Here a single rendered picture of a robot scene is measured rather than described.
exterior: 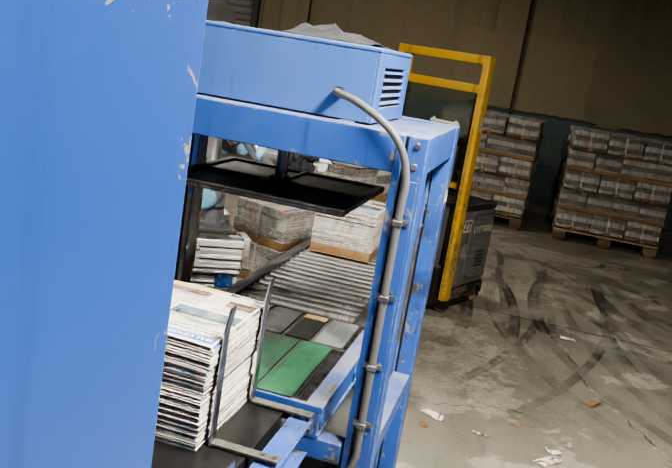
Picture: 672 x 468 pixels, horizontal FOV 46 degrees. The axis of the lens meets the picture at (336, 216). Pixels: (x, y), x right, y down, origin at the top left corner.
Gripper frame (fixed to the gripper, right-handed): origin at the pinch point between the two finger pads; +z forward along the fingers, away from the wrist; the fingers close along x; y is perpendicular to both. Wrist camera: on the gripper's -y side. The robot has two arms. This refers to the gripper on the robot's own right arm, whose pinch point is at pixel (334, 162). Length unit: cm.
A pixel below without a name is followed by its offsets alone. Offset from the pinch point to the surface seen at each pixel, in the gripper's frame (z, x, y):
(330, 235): 3.6, -6.8, 33.6
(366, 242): 20.6, -4.3, 33.5
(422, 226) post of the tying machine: 42, 96, 16
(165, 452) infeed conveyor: -7, 189, 70
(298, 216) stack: -23, -83, 33
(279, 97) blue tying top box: -3, 144, -15
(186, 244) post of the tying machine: -39, 82, 38
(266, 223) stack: -39, -80, 40
